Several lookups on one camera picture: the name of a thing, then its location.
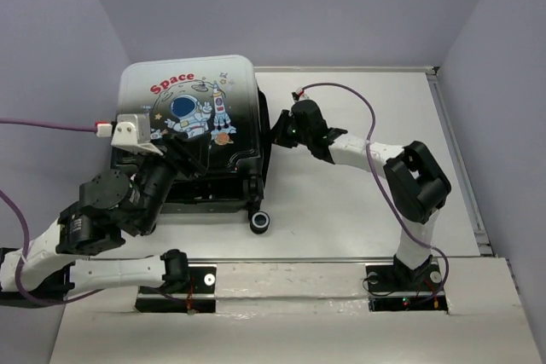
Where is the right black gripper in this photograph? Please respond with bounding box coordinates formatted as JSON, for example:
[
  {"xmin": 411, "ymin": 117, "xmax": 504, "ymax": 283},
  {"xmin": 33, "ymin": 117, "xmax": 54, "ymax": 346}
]
[{"xmin": 264, "ymin": 110, "xmax": 312, "ymax": 149}]

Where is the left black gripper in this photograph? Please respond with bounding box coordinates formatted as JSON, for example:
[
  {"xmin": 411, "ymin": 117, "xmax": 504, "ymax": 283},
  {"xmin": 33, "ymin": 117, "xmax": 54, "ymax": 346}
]
[{"xmin": 141, "ymin": 132, "xmax": 218, "ymax": 235}]

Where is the black suitcase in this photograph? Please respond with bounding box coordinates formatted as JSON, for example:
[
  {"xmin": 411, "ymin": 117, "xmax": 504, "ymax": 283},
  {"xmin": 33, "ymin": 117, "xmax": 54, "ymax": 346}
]
[{"xmin": 117, "ymin": 55, "xmax": 271, "ymax": 234}]

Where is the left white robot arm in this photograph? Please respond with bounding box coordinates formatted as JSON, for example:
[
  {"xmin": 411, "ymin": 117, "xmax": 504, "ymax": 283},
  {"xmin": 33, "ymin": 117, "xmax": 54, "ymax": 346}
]
[{"xmin": 1, "ymin": 135, "xmax": 209, "ymax": 309}]

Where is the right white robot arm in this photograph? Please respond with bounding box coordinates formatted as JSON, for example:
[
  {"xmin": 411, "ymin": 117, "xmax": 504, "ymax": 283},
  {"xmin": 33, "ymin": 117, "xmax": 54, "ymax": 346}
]
[{"xmin": 270, "ymin": 100, "xmax": 451, "ymax": 289}]

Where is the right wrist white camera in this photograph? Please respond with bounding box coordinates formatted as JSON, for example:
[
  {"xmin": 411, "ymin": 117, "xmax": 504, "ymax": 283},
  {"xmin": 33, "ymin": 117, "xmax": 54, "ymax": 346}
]
[{"xmin": 292, "ymin": 88, "xmax": 309, "ymax": 102}]

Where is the wrist white camera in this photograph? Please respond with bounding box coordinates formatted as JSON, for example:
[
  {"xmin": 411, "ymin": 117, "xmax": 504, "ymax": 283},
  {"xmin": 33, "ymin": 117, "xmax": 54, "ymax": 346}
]
[
  {"xmin": 110, "ymin": 113, "xmax": 164, "ymax": 157},
  {"xmin": 292, "ymin": 88, "xmax": 309, "ymax": 102}
]

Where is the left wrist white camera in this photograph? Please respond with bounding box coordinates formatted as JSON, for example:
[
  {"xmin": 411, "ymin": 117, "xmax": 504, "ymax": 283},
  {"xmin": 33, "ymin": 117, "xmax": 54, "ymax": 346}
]
[{"xmin": 110, "ymin": 113, "xmax": 164, "ymax": 157}]

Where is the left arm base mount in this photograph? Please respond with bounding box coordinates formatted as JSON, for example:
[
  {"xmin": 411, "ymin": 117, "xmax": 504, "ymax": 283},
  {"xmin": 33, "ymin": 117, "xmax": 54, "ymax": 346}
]
[{"xmin": 134, "ymin": 263, "xmax": 217, "ymax": 315}]

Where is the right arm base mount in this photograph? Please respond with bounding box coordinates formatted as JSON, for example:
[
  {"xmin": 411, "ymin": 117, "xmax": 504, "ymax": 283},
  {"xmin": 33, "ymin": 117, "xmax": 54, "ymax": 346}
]
[{"xmin": 362, "ymin": 263, "xmax": 449, "ymax": 313}]

